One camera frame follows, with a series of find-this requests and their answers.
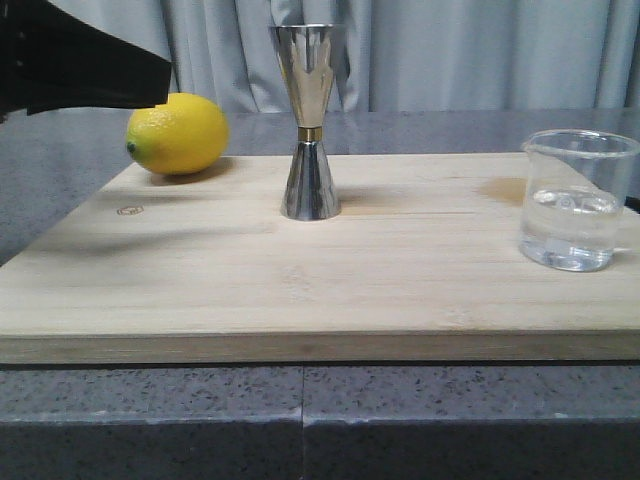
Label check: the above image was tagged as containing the grey curtain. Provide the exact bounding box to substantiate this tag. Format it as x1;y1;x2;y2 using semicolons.
61;1;639;113

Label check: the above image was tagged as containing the light wooden cutting board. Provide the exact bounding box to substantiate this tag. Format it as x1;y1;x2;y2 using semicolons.
1;153;639;364

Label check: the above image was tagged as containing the clear glass beaker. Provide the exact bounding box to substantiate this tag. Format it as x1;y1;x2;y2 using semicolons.
519;129;639;272

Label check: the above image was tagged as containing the steel double jigger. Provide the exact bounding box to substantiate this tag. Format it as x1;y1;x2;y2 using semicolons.
270;24;345;221

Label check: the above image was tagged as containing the yellow lemon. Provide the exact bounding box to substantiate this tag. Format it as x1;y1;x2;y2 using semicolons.
125;92;230;175

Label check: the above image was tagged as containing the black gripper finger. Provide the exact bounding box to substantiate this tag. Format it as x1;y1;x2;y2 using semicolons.
1;1;171;117

